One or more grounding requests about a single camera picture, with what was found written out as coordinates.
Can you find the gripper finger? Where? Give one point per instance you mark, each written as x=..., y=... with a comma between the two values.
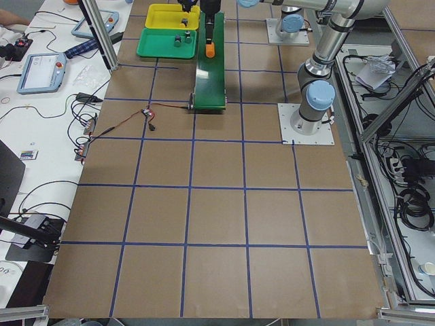
x=209, y=28

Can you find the yellow push button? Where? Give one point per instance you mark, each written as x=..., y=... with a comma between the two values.
x=184, y=23

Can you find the plain orange cylinder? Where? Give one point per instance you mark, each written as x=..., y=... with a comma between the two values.
x=210, y=50

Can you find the green push button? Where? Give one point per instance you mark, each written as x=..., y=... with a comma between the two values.
x=188, y=37
x=177, y=41

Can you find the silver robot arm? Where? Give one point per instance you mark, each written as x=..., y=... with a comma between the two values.
x=317, y=93
x=289, y=23

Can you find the yellow tray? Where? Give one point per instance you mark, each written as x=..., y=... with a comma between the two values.
x=168, y=16

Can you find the green tray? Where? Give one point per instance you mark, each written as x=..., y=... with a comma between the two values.
x=159, y=43

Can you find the green conveyor belt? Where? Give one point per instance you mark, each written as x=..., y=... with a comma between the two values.
x=209, y=90

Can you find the blue plaid umbrella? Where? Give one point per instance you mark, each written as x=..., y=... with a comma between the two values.
x=81, y=48

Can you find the small controller circuit board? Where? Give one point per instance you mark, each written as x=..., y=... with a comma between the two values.
x=148, y=113

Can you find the black power adapter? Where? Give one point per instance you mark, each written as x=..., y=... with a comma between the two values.
x=87, y=98

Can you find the aluminium frame post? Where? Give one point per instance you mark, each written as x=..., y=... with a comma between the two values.
x=95, y=22

